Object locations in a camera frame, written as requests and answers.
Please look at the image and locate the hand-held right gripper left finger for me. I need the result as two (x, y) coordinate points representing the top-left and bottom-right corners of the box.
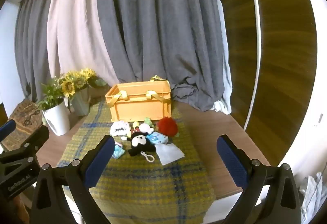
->
(30, 134), (116, 224)

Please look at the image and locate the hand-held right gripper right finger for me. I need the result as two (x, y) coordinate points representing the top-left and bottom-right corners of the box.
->
(217, 134), (303, 224)

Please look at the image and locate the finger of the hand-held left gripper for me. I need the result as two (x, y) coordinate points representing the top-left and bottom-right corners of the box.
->
(0, 125), (50, 162)
(0, 120), (16, 142)

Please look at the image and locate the black mouse plush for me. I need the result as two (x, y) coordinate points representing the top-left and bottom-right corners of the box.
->
(121, 129), (157, 163)

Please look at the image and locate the blue printed tissue pack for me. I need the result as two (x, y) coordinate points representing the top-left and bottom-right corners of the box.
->
(147, 131), (169, 145)

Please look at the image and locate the orange plastic crate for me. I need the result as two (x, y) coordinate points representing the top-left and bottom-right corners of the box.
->
(105, 75), (172, 122)

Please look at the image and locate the red fluffy plush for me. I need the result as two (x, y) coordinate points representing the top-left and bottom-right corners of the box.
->
(156, 117), (179, 137)

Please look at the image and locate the patterned brown cushion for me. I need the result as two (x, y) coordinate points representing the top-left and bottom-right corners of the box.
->
(2, 100), (44, 150)

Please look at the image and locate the small teal pouch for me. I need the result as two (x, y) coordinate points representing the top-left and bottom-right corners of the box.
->
(112, 143), (125, 160)

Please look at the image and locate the white plant pot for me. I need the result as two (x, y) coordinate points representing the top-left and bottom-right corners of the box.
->
(41, 100), (71, 136)

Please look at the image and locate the green leafy plant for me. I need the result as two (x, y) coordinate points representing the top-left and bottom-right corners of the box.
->
(36, 77), (65, 112)

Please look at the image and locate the green vase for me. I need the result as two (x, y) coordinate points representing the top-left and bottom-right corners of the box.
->
(70, 87), (91, 116)

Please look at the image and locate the yellow blue plaid mat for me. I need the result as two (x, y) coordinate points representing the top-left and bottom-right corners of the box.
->
(56, 100), (216, 224)

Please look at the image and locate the light blue cloth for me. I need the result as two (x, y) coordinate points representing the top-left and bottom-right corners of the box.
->
(155, 143), (185, 165)

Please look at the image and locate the sunflower bouquet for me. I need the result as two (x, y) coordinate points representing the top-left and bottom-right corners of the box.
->
(60, 68), (108, 99)

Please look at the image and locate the white sheer curtain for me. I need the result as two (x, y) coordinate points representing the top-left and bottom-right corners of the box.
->
(213, 0), (233, 115)

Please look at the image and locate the grey curtain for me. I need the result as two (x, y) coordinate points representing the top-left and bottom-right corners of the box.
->
(14, 0), (60, 102)
(96, 0), (232, 112)

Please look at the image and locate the white crumpled cloth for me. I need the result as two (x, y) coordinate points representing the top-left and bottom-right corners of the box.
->
(300, 171), (324, 224)

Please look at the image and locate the pale pink curtain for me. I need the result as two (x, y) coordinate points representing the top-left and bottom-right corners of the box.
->
(47, 0), (120, 86)

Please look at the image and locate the white door frame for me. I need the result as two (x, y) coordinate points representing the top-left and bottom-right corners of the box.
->
(242, 0), (261, 132)

